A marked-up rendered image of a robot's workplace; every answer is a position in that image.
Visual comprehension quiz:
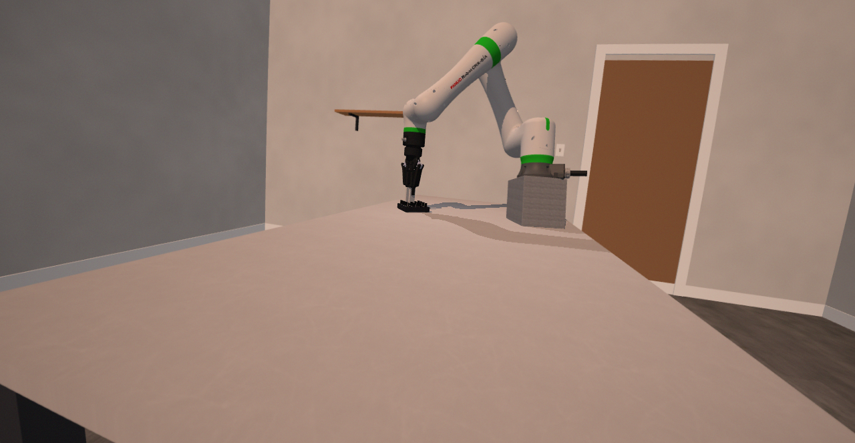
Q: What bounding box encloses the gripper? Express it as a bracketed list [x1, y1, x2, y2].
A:
[401, 147, 424, 203]

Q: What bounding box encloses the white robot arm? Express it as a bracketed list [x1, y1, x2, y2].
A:
[401, 22, 587, 178]

